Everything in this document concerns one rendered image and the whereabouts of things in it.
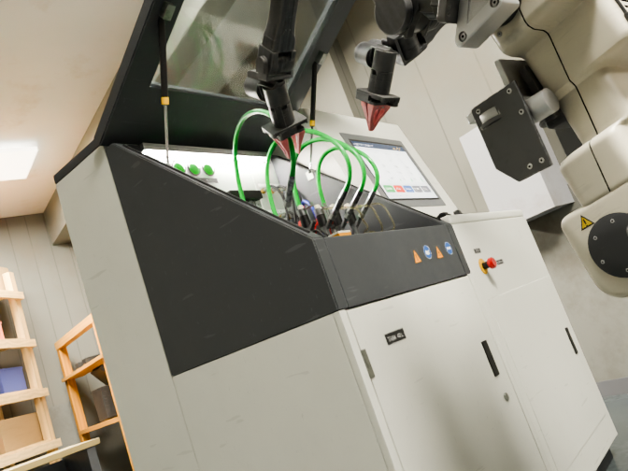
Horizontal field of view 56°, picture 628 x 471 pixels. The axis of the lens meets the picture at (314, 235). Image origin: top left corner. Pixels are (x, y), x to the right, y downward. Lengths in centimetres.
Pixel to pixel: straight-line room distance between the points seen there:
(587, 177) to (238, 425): 94
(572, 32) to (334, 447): 91
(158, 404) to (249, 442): 33
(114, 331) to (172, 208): 44
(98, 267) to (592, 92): 135
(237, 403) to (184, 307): 28
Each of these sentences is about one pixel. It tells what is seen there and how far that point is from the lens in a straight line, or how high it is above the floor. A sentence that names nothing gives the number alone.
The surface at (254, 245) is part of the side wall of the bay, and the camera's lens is 135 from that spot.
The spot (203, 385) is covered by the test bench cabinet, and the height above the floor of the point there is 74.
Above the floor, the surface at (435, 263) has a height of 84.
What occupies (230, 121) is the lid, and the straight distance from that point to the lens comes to 199.
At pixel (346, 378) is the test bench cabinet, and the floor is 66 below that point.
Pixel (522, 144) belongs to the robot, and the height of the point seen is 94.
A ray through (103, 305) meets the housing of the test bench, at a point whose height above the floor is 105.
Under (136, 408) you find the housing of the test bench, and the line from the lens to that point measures 178.
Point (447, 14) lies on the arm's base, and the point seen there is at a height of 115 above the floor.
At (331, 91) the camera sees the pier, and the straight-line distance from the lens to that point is 434.
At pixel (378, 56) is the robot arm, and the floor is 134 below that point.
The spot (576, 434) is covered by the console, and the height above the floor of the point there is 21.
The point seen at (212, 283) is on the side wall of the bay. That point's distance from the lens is 146.
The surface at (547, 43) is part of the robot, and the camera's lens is 113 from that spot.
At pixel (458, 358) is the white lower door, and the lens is 158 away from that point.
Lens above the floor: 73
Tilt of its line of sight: 10 degrees up
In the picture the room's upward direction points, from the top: 20 degrees counter-clockwise
